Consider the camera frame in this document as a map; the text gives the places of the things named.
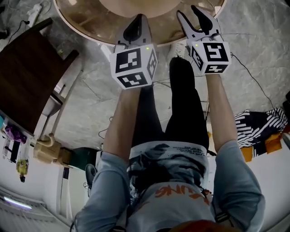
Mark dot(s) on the white oval tray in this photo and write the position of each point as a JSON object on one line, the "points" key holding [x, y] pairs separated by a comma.
{"points": [[23, 147]]}

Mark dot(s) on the wooden chair with curved back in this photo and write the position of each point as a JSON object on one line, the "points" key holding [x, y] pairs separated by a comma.
{"points": [[48, 141]]}

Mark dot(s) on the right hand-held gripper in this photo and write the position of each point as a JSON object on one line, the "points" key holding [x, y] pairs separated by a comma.
{"points": [[215, 53]]}

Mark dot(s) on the dark green bin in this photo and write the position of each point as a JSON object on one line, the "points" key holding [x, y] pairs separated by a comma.
{"points": [[82, 157]]}

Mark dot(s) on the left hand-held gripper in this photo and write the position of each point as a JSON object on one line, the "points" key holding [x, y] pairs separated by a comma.
{"points": [[129, 62]]}

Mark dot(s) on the dark wooden desk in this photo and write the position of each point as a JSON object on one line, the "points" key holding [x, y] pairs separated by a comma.
{"points": [[27, 74]]}

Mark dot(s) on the person's printed grey shirt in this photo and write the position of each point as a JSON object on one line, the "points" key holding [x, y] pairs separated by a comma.
{"points": [[172, 163]]}

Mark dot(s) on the person's light blue sweatshirt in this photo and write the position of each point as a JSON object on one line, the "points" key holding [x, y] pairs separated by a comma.
{"points": [[238, 185]]}

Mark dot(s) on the black white striped cloth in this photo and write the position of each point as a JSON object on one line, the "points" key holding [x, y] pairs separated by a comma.
{"points": [[258, 129]]}

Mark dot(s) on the yellow toy figure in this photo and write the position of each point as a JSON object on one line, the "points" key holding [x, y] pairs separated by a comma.
{"points": [[22, 167]]}

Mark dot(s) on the person's white shoe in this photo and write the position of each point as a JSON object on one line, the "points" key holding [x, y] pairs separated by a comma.
{"points": [[177, 48]]}

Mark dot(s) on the orange cushion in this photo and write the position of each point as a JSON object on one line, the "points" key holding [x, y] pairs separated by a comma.
{"points": [[273, 143]]}

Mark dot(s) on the person's left forearm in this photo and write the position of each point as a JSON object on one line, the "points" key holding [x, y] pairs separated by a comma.
{"points": [[122, 122]]}

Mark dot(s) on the purple cloth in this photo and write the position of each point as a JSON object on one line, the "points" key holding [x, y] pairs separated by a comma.
{"points": [[14, 133]]}

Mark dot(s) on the person's black trousers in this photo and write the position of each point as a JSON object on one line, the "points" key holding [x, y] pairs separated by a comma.
{"points": [[183, 102]]}

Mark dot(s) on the beige round basin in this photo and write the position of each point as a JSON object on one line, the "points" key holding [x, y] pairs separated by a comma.
{"points": [[90, 20]]}

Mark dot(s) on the person's right forearm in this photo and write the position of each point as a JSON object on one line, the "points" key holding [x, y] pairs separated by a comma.
{"points": [[223, 113]]}

